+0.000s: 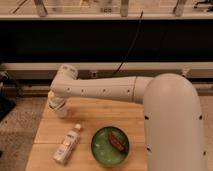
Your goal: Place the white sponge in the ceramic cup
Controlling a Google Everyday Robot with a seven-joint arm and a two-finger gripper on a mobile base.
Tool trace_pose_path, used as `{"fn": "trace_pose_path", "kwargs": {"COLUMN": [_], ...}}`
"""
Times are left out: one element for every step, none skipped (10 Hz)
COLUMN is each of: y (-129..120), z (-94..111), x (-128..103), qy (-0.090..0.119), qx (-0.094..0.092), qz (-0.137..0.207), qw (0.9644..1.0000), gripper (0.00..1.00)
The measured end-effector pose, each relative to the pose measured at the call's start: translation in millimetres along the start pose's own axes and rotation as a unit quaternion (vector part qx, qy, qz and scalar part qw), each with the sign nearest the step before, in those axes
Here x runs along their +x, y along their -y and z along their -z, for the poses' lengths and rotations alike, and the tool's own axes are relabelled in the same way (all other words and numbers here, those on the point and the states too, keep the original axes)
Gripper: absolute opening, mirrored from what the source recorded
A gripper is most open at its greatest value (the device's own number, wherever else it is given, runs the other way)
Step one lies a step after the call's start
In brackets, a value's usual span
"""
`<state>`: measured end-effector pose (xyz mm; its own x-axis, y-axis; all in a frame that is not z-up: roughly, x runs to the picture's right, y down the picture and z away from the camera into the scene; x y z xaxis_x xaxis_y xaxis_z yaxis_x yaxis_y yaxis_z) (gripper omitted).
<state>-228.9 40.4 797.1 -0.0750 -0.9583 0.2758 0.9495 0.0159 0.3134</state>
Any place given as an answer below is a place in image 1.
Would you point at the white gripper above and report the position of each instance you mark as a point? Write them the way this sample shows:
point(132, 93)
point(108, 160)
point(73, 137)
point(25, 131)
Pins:
point(57, 104)

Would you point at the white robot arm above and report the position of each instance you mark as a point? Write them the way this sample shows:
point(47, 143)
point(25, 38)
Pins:
point(174, 127)

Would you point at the wooden table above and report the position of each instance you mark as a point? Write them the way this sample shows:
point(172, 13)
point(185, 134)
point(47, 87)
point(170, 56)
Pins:
point(92, 114)

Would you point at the white plastic bottle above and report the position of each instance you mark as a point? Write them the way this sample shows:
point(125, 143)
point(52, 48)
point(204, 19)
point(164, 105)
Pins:
point(68, 143)

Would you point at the green round plate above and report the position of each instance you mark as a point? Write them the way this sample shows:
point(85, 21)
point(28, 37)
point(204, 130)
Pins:
point(102, 150)

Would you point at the brown food piece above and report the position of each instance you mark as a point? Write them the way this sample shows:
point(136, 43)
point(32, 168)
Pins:
point(115, 142)

